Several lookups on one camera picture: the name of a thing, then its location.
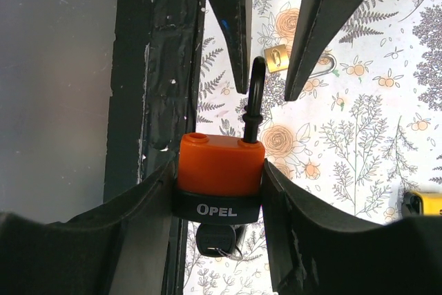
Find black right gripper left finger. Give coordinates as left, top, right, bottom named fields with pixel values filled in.
left=1, top=162, right=175, bottom=294

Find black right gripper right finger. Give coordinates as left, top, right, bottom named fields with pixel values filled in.
left=262, top=162, right=441, bottom=294

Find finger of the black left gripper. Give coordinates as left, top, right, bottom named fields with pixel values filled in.
left=285, top=0, right=363, bottom=102
left=209, top=0, right=252, bottom=94

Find orange padlock black keys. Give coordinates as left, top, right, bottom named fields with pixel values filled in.
left=195, top=224, right=246, bottom=260

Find yellow padlock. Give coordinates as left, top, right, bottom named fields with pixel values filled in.
left=401, top=191, right=442, bottom=218

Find small brass padlock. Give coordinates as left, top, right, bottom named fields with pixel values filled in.
left=263, top=44, right=338, bottom=79

